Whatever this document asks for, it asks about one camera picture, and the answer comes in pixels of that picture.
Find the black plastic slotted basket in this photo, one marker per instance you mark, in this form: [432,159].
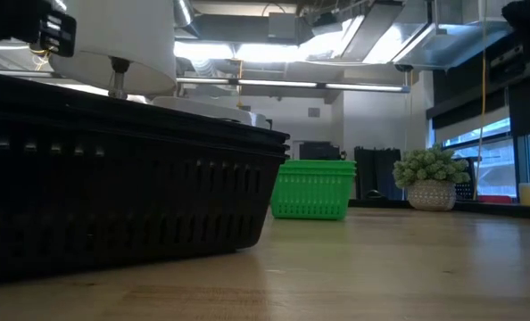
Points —
[113,209]
[113,111]

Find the black tall cabinet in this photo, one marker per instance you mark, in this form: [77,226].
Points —
[376,174]

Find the red box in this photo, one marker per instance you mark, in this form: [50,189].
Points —
[494,200]

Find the round silver ceiling duct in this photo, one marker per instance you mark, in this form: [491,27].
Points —
[184,15]

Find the green potted plant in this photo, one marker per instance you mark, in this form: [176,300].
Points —
[430,178]

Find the black screen by wall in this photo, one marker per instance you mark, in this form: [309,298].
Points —
[318,151]

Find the yellow cup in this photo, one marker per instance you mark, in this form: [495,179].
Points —
[529,195]

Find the black mesh chair back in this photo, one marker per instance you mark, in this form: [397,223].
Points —
[468,187]

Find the metal stem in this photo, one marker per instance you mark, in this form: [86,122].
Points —
[118,80]

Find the grey rectangular ceiling duct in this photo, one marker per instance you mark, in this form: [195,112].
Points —
[247,29]

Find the grey wall vent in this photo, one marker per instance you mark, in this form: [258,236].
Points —
[314,112]

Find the large silver ceiling duct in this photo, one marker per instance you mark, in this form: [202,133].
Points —
[448,44]

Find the ceiling tube light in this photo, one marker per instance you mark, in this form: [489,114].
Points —
[365,88]
[276,84]

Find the green plastic slotted basket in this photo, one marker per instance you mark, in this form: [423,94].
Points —
[323,163]
[314,196]

